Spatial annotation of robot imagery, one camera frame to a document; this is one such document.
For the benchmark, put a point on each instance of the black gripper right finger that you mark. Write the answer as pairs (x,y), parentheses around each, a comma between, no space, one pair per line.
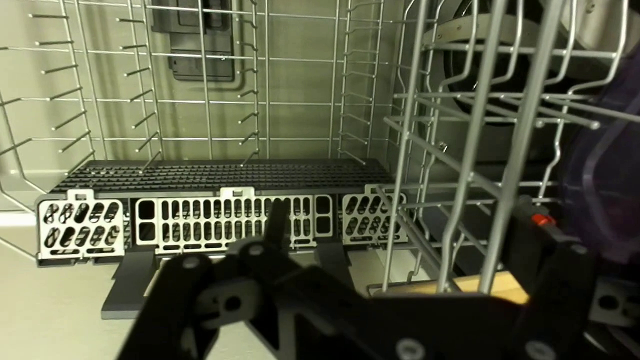
(561,293)

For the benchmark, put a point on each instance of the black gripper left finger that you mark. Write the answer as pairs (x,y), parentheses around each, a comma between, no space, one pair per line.
(181,306)

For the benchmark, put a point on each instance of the wooden utensil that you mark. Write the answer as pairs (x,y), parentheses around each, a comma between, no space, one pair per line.
(461,286)

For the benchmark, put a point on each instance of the purple plastic container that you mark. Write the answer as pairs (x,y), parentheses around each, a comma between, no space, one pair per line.
(607,181)

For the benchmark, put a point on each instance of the black cutlery basket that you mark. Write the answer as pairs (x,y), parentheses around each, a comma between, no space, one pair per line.
(221,175)

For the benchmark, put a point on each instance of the grey round plastic container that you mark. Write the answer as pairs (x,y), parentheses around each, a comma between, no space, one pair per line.
(506,73)

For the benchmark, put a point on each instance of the grey detergent dispenser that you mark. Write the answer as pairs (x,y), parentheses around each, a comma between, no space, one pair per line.
(192,40)

